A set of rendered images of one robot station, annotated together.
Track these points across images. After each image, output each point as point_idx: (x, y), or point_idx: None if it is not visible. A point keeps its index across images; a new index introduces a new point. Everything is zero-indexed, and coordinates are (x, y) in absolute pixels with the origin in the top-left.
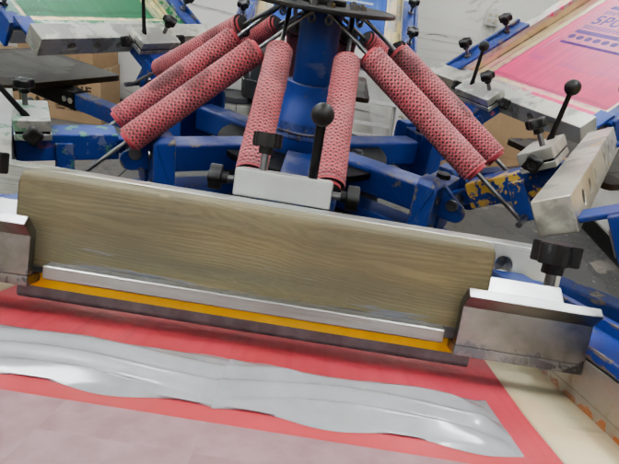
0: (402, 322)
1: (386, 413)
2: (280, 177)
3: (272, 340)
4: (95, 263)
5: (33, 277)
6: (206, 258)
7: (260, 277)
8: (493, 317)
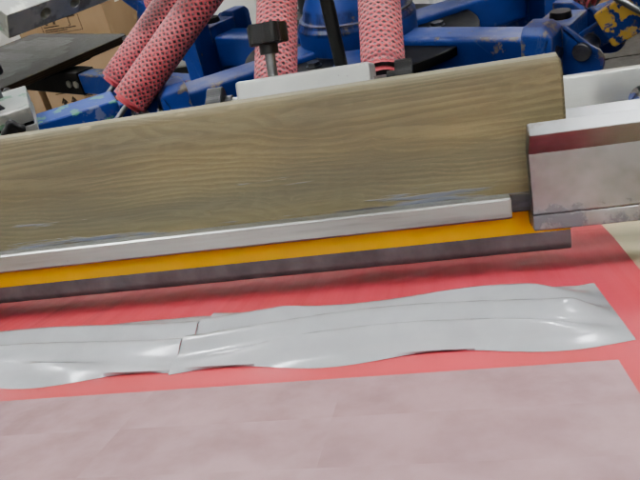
0: (444, 205)
1: (413, 328)
2: (295, 77)
3: (288, 282)
4: (34, 240)
5: None
6: (162, 193)
7: (237, 199)
8: (579, 158)
